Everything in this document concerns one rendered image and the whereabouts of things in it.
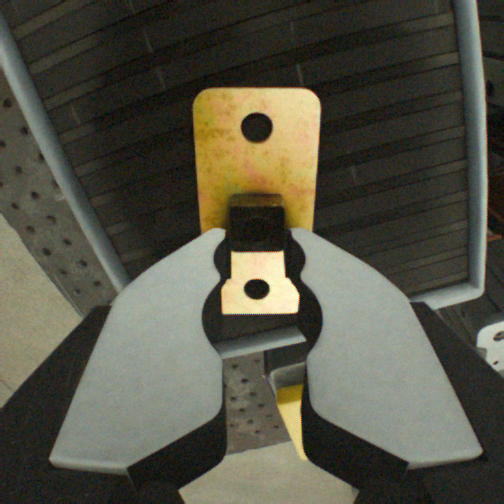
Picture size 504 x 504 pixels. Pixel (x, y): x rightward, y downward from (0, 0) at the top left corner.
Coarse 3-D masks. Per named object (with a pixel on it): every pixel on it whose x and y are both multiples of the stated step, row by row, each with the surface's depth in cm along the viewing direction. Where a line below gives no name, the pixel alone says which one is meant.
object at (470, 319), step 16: (496, 240) 39; (496, 256) 37; (496, 272) 35; (496, 288) 33; (464, 304) 33; (480, 304) 32; (496, 304) 32; (448, 320) 38; (464, 320) 33; (480, 320) 31; (496, 320) 30; (464, 336) 34; (480, 336) 31; (496, 336) 31; (496, 352) 32; (496, 368) 33
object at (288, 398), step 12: (300, 384) 20; (276, 396) 20; (288, 396) 19; (300, 396) 19; (288, 408) 19; (288, 420) 20; (300, 420) 20; (300, 432) 20; (300, 444) 21; (300, 456) 22
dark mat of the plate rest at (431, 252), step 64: (0, 0) 10; (64, 0) 10; (128, 0) 10; (192, 0) 10; (256, 0) 10; (320, 0) 10; (384, 0) 10; (448, 0) 10; (64, 64) 11; (128, 64) 11; (192, 64) 11; (256, 64) 11; (320, 64) 11; (384, 64) 11; (448, 64) 11; (64, 128) 12; (128, 128) 12; (192, 128) 12; (256, 128) 12; (320, 128) 12; (384, 128) 12; (448, 128) 12; (128, 192) 13; (192, 192) 13; (320, 192) 13; (384, 192) 13; (448, 192) 13; (128, 256) 14; (384, 256) 14; (448, 256) 15; (256, 320) 16
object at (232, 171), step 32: (224, 96) 11; (256, 96) 11; (288, 96) 11; (224, 128) 12; (288, 128) 12; (224, 160) 12; (256, 160) 12; (288, 160) 12; (224, 192) 13; (256, 192) 13; (288, 192) 13; (224, 224) 13; (288, 224) 13; (256, 256) 14; (224, 288) 15; (288, 288) 15
